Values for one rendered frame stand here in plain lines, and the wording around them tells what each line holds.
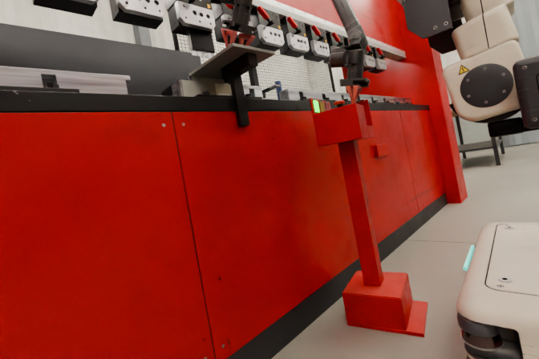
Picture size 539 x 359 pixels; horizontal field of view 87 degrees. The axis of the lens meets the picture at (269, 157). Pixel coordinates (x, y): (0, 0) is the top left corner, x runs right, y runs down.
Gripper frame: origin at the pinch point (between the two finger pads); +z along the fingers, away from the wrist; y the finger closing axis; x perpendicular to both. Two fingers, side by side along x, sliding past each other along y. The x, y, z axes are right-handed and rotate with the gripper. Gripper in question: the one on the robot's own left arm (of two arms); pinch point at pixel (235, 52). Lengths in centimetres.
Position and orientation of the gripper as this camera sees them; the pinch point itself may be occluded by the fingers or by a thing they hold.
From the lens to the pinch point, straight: 104.5
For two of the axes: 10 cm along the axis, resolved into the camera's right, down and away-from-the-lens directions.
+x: 6.8, 3.9, -6.2
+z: -2.1, 9.1, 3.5
